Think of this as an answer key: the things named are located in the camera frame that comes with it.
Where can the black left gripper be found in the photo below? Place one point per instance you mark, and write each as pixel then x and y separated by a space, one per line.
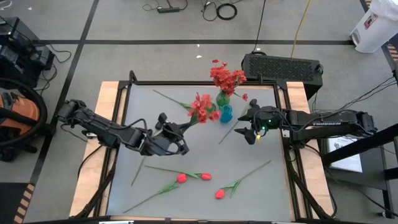
pixel 161 144

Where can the orange and black vacuum cleaner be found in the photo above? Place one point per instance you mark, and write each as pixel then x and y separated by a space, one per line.
pixel 21 112

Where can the red artificial tulip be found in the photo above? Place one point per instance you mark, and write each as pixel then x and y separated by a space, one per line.
pixel 219 194
pixel 182 178
pixel 206 176

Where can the black power strip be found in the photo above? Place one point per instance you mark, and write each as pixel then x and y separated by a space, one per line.
pixel 168 10

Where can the white paper sheet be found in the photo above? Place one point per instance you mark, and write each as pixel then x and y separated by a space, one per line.
pixel 345 161

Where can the black electronics box stack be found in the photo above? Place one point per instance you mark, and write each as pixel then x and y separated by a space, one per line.
pixel 18 40

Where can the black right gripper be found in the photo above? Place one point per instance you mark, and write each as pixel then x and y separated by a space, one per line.
pixel 269 119

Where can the tall green glass vase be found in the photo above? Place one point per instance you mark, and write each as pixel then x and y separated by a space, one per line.
pixel 222 100

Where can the black metal side stand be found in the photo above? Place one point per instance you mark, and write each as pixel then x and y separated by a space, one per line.
pixel 373 174

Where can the striped hazard floor tape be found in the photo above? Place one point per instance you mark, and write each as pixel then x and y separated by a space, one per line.
pixel 394 53
pixel 23 203

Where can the black perforated computer case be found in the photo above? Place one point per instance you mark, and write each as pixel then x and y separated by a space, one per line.
pixel 280 70

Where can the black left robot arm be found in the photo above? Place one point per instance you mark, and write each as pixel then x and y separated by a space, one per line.
pixel 102 127

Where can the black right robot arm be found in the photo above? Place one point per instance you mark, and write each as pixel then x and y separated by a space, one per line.
pixel 326 124

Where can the black artificial tulip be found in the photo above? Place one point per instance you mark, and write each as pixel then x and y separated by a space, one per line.
pixel 138 171
pixel 229 132
pixel 186 105

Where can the grey table mat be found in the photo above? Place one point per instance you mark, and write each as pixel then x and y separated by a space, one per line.
pixel 199 199

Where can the white bin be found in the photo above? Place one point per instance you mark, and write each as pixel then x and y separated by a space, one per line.
pixel 376 31

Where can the blue glass vase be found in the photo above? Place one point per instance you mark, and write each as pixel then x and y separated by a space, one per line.
pixel 226 115

